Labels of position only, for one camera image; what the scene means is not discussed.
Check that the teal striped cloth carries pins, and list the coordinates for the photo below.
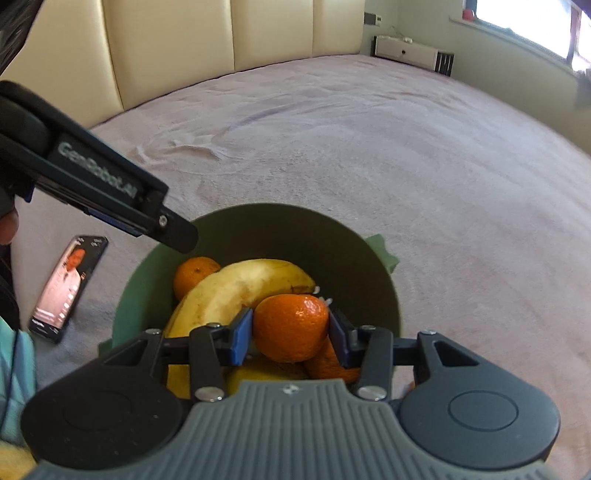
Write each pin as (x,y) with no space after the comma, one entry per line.
(18,392)

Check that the yellow banana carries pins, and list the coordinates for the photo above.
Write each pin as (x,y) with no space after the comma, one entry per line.
(231,290)

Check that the bright window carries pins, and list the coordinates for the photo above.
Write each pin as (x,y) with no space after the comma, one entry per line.
(521,23)

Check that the yellow object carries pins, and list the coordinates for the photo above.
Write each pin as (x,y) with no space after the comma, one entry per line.
(14,464)

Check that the white low cabinet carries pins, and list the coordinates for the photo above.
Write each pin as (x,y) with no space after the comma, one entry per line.
(406,51)

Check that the green colander bowl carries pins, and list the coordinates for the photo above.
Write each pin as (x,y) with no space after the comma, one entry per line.
(286,240)

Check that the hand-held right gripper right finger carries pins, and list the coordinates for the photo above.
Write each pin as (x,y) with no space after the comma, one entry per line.
(337,339)

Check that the black smartphone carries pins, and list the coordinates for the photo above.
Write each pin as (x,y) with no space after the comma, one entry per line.
(64,286)

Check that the wall switch panel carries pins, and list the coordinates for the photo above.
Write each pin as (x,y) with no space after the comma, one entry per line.
(373,18)

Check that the dark vent grille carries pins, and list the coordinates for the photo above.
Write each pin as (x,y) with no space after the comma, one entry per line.
(445,63)

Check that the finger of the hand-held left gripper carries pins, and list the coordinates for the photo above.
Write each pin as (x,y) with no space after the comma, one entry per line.
(178,233)

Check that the cream padded headboard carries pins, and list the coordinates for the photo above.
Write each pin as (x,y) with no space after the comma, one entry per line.
(184,41)

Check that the orange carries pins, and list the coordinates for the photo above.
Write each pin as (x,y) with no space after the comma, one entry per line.
(288,327)
(330,367)
(194,277)

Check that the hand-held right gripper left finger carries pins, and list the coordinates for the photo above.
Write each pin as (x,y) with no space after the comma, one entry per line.
(242,339)

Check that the person's left hand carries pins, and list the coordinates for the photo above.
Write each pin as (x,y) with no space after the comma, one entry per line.
(8,226)

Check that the small red object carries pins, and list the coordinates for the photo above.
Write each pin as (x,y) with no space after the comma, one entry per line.
(469,15)

